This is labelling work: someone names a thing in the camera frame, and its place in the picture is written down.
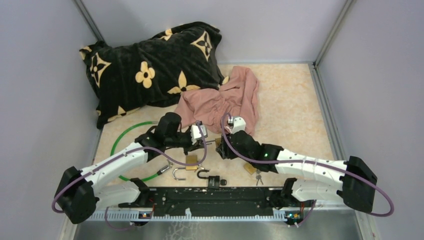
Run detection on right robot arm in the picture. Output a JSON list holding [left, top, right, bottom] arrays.
[[215, 131, 378, 214]]

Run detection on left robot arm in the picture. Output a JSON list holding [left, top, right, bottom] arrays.
[[51, 112, 208, 224]]

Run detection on brass padlock with open shackle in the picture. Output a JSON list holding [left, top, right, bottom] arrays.
[[171, 155, 201, 181]]

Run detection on keys of right padlock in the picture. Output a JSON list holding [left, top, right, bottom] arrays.
[[255, 169, 264, 186]]

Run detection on black Kaijing padlock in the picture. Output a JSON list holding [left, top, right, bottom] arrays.
[[196, 169, 228, 190]]

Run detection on black floral pillow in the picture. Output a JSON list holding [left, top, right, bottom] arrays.
[[79, 21, 225, 129]]

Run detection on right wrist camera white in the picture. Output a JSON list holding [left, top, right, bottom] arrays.
[[226, 116, 246, 134]]

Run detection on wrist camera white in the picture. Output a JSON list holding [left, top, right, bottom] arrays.
[[226, 116, 246, 134], [190, 124, 208, 143]]

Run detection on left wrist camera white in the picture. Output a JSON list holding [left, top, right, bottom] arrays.
[[190, 124, 208, 143]]

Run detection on green cable lock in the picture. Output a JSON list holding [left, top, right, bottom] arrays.
[[110, 121, 173, 182]]

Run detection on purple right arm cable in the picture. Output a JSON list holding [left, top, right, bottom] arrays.
[[220, 112, 395, 218]]

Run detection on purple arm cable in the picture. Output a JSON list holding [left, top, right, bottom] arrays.
[[220, 112, 395, 218], [51, 120, 209, 232]]

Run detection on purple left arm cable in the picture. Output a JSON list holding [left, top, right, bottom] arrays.
[[51, 120, 209, 232]]

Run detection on pink drawstring shorts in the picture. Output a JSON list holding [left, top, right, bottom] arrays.
[[174, 66, 260, 135]]

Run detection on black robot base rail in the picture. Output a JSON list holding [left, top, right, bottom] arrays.
[[118, 187, 302, 217]]

